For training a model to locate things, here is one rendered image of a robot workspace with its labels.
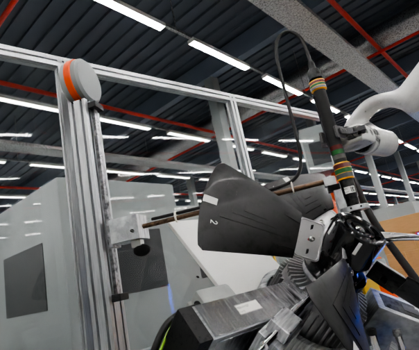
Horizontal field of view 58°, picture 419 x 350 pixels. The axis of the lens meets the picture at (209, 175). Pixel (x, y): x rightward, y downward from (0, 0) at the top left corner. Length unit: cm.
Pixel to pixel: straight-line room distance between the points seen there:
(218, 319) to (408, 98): 82
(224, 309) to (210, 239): 14
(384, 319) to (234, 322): 42
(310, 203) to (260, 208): 24
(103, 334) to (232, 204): 54
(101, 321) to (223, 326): 51
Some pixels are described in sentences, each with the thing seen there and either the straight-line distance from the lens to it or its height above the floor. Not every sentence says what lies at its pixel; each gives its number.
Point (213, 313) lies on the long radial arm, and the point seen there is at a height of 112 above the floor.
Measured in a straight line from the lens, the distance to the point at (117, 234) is 111.
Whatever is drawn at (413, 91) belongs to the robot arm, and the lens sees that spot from 121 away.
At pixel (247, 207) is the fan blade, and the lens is 82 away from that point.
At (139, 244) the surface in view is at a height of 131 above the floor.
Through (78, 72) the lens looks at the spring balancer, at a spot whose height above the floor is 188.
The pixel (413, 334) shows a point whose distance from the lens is 107.
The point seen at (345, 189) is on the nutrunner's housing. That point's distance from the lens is 101.
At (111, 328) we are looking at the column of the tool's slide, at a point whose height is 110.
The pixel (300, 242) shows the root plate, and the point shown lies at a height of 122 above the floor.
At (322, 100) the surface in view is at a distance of 107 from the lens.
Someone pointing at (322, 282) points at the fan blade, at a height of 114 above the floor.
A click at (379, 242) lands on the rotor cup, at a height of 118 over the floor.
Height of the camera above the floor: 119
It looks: 15 degrees up
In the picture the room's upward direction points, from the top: 12 degrees counter-clockwise
